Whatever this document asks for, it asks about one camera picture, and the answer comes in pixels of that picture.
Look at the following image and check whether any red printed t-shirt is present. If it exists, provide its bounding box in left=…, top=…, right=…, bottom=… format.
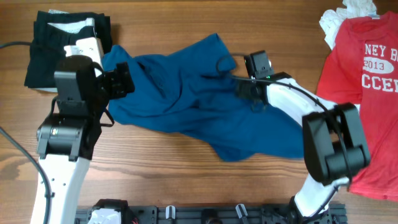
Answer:
left=317, top=11, right=397, bottom=201

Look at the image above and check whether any folded black garment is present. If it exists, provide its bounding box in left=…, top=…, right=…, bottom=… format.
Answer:
left=24, top=11, right=113, bottom=89

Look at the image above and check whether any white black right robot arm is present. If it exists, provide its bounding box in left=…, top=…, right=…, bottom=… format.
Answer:
left=238, top=72, right=371, bottom=223

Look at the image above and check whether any white crumpled cloth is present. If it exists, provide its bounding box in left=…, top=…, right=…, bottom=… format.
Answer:
left=319, top=0, right=380, bottom=50

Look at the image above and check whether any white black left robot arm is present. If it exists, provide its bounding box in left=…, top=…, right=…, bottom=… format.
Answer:
left=30, top=55, right=135, bottom=223

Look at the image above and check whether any blue polo shirt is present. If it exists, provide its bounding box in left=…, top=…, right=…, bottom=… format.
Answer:
left=102, top=34, right=303, bottom=162

